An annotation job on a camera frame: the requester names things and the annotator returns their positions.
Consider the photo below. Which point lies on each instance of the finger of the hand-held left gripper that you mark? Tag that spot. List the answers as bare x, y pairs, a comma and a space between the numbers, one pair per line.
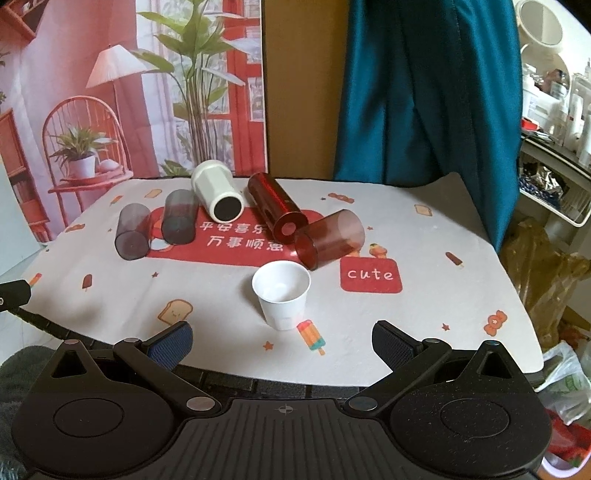
14, 295

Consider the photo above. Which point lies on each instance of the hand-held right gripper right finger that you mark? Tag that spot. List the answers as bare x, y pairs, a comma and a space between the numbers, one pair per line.
396, 346

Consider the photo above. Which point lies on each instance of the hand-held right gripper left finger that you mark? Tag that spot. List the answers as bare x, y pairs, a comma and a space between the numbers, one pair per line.
170, 345

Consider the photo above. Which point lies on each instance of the white paper cup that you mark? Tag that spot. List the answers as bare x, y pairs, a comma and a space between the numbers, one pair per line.
281, 309

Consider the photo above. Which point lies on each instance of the grey translucent plastic cup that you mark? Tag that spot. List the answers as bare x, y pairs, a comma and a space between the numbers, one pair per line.
180, 217
134, 230

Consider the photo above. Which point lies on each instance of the red translucent plastic cup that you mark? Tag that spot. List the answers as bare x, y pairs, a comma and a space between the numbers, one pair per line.
334, 235

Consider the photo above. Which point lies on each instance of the white cup with black inside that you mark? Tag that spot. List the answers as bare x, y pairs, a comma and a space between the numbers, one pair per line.
212, 184

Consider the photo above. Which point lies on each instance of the dark red plastic cup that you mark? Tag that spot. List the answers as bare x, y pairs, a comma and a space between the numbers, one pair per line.
272, 201

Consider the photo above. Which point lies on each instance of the white printed tablecloth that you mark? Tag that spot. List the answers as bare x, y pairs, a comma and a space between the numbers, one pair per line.
415, 304

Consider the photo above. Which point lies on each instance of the grey fluffy rug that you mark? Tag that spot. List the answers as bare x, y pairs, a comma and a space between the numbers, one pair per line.
21, 374

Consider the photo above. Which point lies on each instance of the yellow plastic bag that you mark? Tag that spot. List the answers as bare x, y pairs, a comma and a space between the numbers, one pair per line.
540, 272

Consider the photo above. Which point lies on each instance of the white plastic bag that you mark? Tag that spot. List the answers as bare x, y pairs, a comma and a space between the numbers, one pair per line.
565, 383

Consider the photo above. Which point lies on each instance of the pink plastic basin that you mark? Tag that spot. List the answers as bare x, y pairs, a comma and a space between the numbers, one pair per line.
570, 454

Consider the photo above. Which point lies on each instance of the white storage rack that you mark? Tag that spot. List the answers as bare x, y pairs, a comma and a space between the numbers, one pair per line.
575, 203

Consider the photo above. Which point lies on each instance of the teal curtain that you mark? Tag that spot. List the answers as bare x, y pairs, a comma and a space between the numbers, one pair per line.
415, 92

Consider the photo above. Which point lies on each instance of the small red packet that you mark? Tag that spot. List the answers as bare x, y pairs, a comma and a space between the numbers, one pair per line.
530, 124

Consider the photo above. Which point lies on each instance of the round white mirror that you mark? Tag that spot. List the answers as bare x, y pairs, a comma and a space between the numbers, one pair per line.
542, 21

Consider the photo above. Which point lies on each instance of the red room wall poster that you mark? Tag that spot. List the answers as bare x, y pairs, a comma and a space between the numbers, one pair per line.
138, 115

